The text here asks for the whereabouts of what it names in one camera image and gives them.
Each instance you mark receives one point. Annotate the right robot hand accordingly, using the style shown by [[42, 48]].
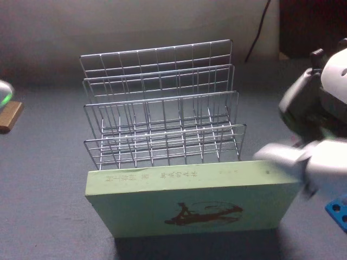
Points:
[[333, 78]]

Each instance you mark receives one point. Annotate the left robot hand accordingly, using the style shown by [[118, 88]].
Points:
[[4, 92]]

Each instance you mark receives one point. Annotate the pale green book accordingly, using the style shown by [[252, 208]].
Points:
[[189, 195]]

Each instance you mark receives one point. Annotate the wooden block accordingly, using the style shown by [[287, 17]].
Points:
[[11, 116]]

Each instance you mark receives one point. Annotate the blue perforated block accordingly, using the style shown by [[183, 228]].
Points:
[[331, 216]]

